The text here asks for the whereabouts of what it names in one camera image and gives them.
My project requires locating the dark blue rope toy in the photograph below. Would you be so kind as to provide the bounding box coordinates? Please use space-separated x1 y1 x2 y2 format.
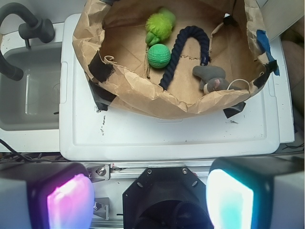
159 25 211 91

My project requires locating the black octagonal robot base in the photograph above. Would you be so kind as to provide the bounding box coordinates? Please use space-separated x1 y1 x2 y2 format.
122 167 214 229

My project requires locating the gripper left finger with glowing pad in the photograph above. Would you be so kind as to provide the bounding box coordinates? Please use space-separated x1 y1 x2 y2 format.
0 162 95 229

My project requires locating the brown paper bag bin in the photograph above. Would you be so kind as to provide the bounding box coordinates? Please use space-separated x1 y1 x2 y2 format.
72 0 275 119

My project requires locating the gray sink basin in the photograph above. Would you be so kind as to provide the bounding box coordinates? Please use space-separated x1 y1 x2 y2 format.
0 42 61 131

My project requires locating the gray faucet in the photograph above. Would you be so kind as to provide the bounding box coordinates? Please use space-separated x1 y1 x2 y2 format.
0 2 55 81

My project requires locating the blue painter tape strip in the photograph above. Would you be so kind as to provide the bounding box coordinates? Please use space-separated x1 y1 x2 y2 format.
256 30 280 76

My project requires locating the white plastic tray lid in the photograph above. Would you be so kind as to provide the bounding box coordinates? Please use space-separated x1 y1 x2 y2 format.
59 14 295 161

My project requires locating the green rubber ball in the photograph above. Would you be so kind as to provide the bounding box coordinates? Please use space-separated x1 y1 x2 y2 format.
147 43 171 69

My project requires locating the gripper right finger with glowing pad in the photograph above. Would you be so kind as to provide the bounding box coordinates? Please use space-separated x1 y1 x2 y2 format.
206 156 305 229

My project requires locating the gray plush animal toy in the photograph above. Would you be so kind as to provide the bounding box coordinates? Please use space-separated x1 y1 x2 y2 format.
193 65 241 94

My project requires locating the green fuzzy plush toy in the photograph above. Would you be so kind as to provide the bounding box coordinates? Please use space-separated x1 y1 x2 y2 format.
145 7 176 46

